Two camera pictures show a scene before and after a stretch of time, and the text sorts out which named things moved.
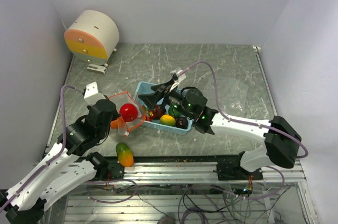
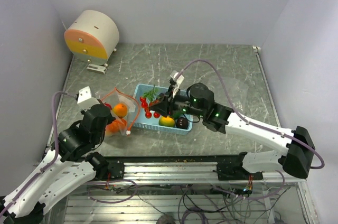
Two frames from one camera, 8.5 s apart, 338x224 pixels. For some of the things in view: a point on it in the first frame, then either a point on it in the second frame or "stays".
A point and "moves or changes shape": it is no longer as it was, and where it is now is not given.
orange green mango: x=124 y=155 → x=120 y=110
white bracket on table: x=97 y=68 stays
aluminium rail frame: x=193 y=189 stays
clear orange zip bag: x=131 y=114 moves or changes shape
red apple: x=128 y=112 moves or changes shape
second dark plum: x=181 y=122 stays
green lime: x=174 y=111 stays
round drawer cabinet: x=93 y=37 stays
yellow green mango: x=168 y=120 stays
